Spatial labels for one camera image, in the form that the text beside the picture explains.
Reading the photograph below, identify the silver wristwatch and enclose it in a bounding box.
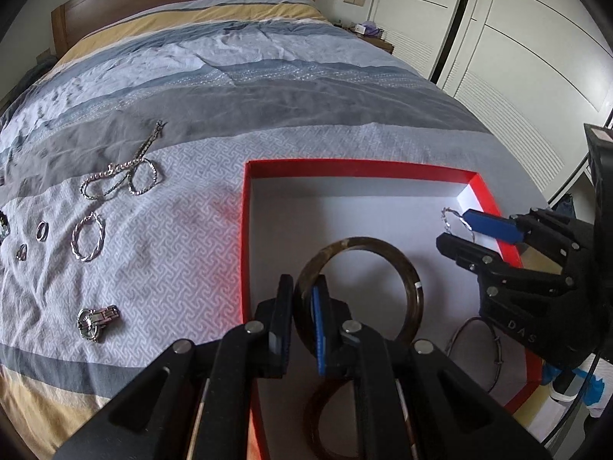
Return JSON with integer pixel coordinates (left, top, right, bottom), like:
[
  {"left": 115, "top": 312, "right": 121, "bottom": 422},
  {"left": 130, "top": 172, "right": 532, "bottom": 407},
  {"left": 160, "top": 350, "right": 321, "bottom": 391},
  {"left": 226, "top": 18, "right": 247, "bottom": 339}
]
[{"left": 77, "top": 305, "right": 120, "bottom": 344}]

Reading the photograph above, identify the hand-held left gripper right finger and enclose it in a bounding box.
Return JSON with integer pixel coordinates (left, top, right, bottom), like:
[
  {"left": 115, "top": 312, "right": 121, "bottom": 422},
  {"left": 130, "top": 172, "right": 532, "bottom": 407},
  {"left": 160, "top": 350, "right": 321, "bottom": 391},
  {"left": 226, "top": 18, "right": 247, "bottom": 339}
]
[{"left": 310, "top": 285, "right": 551, "bottom": 460}]

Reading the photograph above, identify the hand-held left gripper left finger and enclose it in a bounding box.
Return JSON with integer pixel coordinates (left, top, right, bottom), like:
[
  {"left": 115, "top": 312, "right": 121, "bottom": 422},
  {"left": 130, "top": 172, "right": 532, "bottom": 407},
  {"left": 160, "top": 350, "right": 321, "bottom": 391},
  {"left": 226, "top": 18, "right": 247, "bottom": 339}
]
[{"left": 55, "top": 274, "right": 295, "bottom": 460}]

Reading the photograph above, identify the reddish brown bangle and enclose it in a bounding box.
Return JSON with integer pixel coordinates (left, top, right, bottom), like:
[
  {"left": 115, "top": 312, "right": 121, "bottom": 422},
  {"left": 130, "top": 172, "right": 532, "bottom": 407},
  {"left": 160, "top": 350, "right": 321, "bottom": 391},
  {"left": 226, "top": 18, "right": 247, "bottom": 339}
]
[{"left": 304, "top": 378, "right": 418, "bottom": 460}]

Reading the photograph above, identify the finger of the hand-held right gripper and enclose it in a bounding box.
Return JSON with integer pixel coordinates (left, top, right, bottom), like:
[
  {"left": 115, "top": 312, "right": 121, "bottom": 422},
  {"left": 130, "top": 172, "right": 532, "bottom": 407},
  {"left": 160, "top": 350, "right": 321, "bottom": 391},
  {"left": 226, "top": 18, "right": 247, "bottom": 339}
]
[
  {"left": 462, "top": 207, "right": 593, "bottom": 271},
  {"left": 436, "top": 233, "right": 576, "bottom": 299}
]

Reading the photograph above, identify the wooden nightstand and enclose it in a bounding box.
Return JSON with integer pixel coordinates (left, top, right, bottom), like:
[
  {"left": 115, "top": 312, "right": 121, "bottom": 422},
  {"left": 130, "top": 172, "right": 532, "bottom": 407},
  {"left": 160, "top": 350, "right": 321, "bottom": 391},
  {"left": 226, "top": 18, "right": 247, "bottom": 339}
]
[{"left": 357, "top": 29, "right": 395, "bottom": 55}]

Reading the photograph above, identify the red cardboard box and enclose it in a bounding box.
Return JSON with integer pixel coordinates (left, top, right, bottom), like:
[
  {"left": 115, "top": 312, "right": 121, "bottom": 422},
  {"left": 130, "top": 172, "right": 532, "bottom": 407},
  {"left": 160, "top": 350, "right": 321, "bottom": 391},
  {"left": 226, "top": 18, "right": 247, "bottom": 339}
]
[{"left": 237, "top": 158, "right": 544, "bottom": 460}]

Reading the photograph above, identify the silver rhinestone necklace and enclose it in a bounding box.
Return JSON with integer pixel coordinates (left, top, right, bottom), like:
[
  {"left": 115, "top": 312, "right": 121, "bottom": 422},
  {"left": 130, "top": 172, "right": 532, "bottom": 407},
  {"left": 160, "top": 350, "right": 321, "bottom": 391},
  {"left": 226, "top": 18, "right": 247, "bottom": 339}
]
[{"left": 80, "top": 120, "right": 168, "bottom": 201}]

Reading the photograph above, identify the striped grey yellow duvet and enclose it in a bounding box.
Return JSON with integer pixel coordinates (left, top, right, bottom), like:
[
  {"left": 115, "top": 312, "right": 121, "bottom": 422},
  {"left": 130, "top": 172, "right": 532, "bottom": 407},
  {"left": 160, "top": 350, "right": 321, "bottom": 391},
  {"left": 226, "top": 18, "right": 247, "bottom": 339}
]
[{"left": 0, "top": 0, "right": 554, "bottom": 460}]

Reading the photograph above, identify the blue white shoe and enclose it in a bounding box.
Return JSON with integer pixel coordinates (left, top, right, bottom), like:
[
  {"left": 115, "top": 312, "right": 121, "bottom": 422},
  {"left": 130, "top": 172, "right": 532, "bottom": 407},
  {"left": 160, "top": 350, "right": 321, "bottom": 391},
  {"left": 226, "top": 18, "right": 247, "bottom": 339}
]
[{"left": 541, "top": 363, "right": 610, "bottom": 419}]

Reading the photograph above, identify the purple white tissue box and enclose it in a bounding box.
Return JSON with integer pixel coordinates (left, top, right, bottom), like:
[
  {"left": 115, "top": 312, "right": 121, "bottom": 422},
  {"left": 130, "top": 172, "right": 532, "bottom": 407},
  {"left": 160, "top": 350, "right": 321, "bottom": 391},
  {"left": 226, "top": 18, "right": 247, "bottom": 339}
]
[{"left": 352, "top": 20, "right": 385, "bottom": 38}]

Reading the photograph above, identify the dark brown bangle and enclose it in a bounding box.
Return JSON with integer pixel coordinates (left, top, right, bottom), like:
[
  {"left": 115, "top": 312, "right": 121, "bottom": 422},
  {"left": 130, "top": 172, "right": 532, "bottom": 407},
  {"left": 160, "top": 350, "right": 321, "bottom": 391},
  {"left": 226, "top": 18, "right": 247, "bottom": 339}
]
[{"left": 292, "top": 237, "right": 425, "bottom": 361}]

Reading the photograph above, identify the thin metal wire bangle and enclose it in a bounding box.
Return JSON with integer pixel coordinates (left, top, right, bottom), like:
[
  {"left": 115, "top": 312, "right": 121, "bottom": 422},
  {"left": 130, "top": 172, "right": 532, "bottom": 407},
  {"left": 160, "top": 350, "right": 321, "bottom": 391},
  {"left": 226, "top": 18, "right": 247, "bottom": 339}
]
[{"left": 443, "top": 316, "right": 507, "bottom": 394}]

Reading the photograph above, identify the white wardrobe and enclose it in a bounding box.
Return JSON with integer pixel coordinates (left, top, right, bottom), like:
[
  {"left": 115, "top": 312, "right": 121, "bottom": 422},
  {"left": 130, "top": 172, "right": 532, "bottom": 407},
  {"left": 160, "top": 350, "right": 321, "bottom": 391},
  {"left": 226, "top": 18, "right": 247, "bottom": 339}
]
[{"left": 368, "top": 0, "right": 613, "bottom": 204}]

